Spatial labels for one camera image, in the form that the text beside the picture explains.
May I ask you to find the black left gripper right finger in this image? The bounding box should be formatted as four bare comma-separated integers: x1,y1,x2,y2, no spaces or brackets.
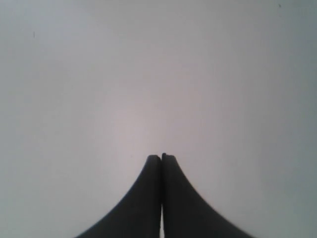
161,153,251,238

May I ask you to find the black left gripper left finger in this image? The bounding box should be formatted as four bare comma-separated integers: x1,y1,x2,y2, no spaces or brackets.
78,155,161,238

